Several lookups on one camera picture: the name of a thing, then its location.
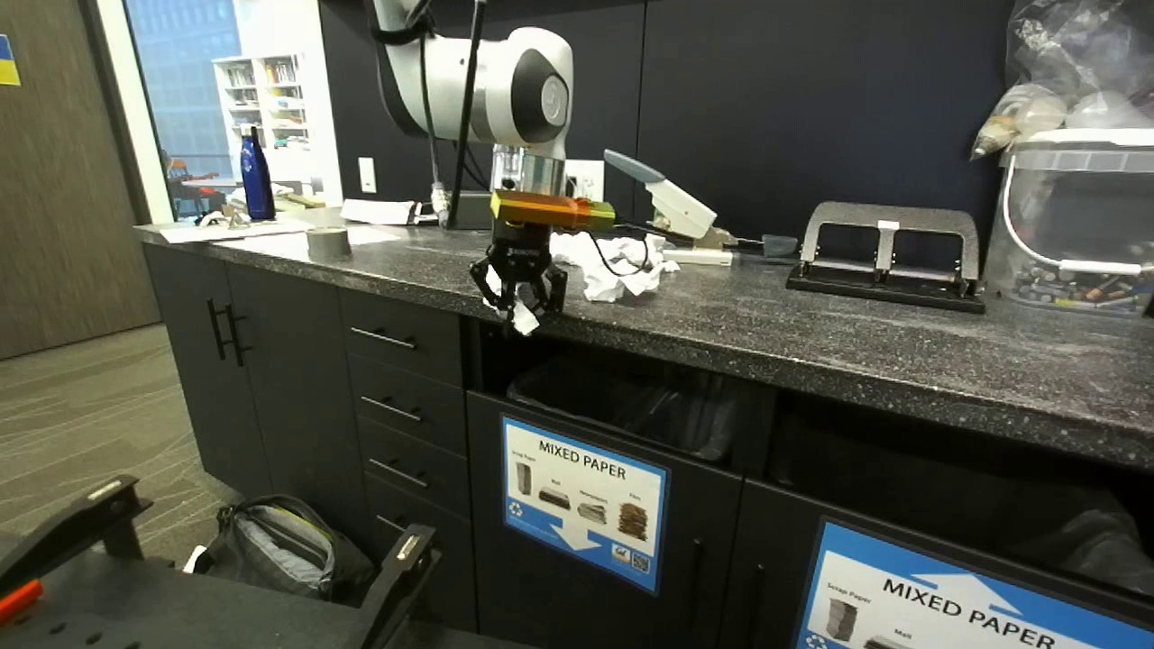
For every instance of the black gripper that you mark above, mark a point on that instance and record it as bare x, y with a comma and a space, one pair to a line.
526, 255

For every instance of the white shelf unit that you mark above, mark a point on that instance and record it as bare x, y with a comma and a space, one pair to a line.
266, 121

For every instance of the black backpack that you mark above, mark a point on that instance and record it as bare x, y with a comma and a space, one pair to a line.
283, 546

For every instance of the grey three-hole punch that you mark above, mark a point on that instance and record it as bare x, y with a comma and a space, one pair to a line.
888, 260

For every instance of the dark grey counter cabinet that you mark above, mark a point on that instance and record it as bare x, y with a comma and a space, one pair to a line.
289, 403

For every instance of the clear plastic container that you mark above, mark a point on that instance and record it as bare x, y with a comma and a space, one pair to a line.
1076, 230

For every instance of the narrow white wall plate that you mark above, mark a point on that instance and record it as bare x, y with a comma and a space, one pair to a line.
367, 174

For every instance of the wide crumpled white paper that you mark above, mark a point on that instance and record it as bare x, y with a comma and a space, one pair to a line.
618, 266

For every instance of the black bin liner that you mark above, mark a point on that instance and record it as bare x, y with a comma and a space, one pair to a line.
1021, 506
652, 403

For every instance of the blue mixed paper sign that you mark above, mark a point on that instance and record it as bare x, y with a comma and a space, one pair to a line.
949, 600
581, 504

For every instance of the white power strip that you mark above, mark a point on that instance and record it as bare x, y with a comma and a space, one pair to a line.
380, 212

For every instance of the yellow blue wall sticker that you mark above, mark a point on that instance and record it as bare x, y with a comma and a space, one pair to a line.
8, 60

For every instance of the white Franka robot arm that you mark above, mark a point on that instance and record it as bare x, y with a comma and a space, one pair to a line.
491, 90

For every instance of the clear plastic bag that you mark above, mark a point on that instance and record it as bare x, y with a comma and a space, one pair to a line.
1076, 65

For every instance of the amber wrist camera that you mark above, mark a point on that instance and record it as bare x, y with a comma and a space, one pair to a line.
555, 212

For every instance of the small white flat piece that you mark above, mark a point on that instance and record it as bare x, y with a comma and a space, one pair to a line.
708, 255

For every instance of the flat white paper sheet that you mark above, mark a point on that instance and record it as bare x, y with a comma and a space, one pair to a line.
212, 233

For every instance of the blue metal water bottle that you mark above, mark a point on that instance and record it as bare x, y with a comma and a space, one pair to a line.
256, 180

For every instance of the black power adapter box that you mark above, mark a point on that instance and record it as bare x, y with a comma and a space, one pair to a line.
475, 212

